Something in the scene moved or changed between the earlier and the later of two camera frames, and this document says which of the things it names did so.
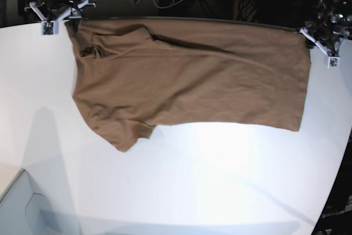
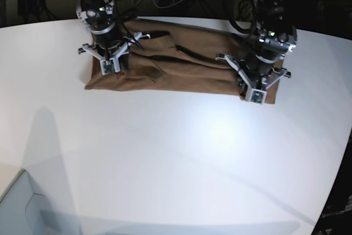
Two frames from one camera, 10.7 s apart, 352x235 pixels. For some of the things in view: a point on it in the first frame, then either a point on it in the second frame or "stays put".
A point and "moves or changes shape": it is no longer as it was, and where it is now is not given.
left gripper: (52, 12) -> (110, 44)
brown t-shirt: (131, 74) moves or changes shape
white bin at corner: (24, 212) stays put
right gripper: (329, 41) -> (256, 66)
